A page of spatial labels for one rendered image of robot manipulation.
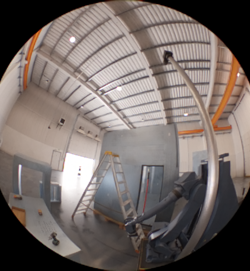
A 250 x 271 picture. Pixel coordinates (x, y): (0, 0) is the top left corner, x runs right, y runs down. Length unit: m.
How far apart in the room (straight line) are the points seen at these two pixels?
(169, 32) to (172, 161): 6.32
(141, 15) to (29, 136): 12.41
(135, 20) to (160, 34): 1.61
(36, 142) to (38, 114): 2.84
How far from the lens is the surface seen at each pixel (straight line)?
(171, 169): 2.18
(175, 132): 2.37
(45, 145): 10.50
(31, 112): 10.98
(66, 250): 1.62
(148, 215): 1.31
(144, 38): 6.09
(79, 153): 11.88
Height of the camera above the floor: 2.03
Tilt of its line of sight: 21 degrees up
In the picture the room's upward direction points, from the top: 7 degrees clockwise
